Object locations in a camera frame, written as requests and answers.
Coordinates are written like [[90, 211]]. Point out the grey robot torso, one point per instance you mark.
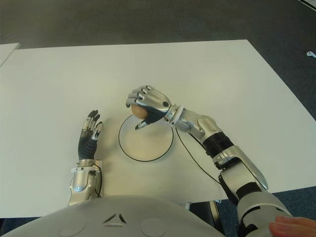
[[111, 222]]

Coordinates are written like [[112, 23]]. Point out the pink human fingertip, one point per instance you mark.
[[293, 227]]

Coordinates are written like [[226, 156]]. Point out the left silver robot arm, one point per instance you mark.
[[80, 180]]

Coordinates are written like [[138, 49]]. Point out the white side table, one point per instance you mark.
[[6, 51]]

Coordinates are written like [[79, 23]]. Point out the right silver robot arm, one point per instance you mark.
[[222, 143]]

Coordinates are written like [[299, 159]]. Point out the small white object on floor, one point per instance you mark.
[[309, 53]]

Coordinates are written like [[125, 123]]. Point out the reddish yellow apple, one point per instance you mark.
[[138, 111]]

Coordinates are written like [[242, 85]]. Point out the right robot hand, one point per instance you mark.
[[155, 98]]

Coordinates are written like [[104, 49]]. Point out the white plate with black rim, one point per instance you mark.
[[145, 145]]

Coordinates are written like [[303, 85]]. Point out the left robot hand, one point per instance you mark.
[[86, 148]]

